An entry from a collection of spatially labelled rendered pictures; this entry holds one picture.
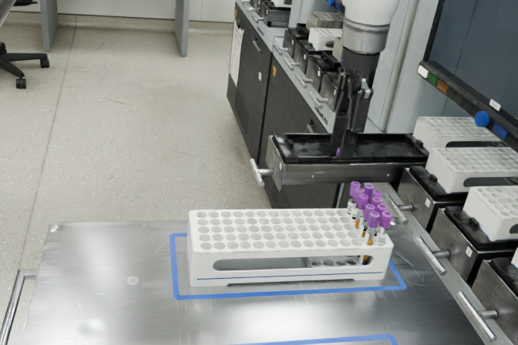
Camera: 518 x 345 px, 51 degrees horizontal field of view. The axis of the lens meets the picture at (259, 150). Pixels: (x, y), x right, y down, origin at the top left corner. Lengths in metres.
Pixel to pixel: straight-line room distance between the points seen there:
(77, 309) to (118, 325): 0.06
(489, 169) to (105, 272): 0.76
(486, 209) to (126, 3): 3.92
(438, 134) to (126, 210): 1.46
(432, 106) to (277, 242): 0.71
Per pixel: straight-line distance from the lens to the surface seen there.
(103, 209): 2.37
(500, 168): 1.21
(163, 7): 4.66
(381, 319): 0.81
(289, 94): 2.00
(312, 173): 1.17
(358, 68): 1.09
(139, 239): 0.88
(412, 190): 1.20
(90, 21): 4.69
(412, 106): 1.38
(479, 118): 1.10
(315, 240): 0.81
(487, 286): 1.02
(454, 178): 1.14
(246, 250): 0.77
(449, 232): 1.09
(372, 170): 1.22
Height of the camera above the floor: 1.36
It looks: 28 degrees down
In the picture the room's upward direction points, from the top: 7 degrees clockwise
